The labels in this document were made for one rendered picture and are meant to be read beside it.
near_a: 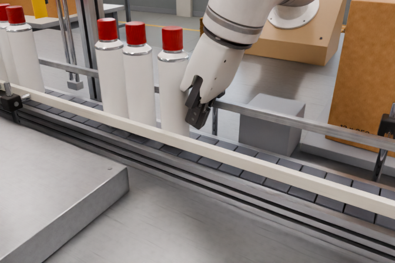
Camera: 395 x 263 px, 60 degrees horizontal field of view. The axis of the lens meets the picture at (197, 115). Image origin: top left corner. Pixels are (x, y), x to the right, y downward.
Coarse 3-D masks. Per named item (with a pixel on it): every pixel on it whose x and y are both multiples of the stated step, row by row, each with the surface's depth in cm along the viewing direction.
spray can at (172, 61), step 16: (176, 32) 53; (176, 48) 54; (160, 64) 55; (176, 64) 54; (160, 80) 56; (176, 80) 55; (160, 96) 58; (176, 96) 56; (160, 112) 59; (176, 112) 58; (176, 128) 59
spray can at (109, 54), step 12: (108, 24) 59; (108, 36) 60; (96, 48) 60; (108, 48) 60; (120, 48) 61; (96, 60) 62; (108, 60) 61; (120, 60) 62; (108, 72) 62; (120, 72) 63; (108, 84) 63; (120, 84) 63; (108, 96) 64; (120, 96) 64; (108, 108) 65; (120, 108) 65
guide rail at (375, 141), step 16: (48, 64) 79; (64, 64) 77; (240, 112) 57; (256, 112) 55; (272, 112) 55; (304, 128) 52; (320, 128) 51; (336, 128) 50; (368, 144) 48; (384, 144) 47
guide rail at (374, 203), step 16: (0, 80) 81; (32, 96) 75; (48, 96) 72; (80, 112) 68; (96, 112) 65; (128, 128) 62; (144, 128) 60; (176, 144) 57; (192, 144) 55; (208, 144) 55; (224, 160) 53; (240, 160) 51; (256, 160) 51; (272, 176) 50; (288, 176) 48; (304, 176) 47; (320, 192) 46; (336, 192) 45; (352, 192) 44; (368, 208) 44; (384, 208) 43
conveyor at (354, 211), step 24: (72, 96) 81; (72, 120) 70; (144, 144) 62; (216, 144) 61; (216, 168) 55; (240, 168) 55; (312, 168) 55; (288, 192) 50; (312, 192) 50; (384, 192) 50; (360, 216) 45; (384, 216) 45
